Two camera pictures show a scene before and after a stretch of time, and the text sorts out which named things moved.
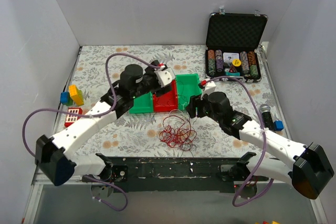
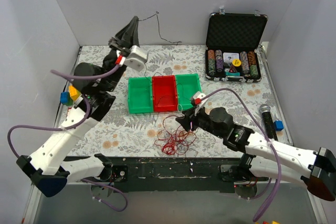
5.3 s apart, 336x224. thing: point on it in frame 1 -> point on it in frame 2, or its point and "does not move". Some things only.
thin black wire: [195, 115] -> [161, 33]
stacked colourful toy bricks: [74, 96] does not move
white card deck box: [229, 57] does not move
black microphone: [266, 116] does not move
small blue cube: [278, 125] does not move
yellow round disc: [236, 62] does not move
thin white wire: [174, 109] -> [177, 108]
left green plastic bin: [143, 104] does not move
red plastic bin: [168, 101] does not move
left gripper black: [163, 89] -> [117, 46]
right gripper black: [197, 107] -> [191, 117]
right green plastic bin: [187, 85] does not move
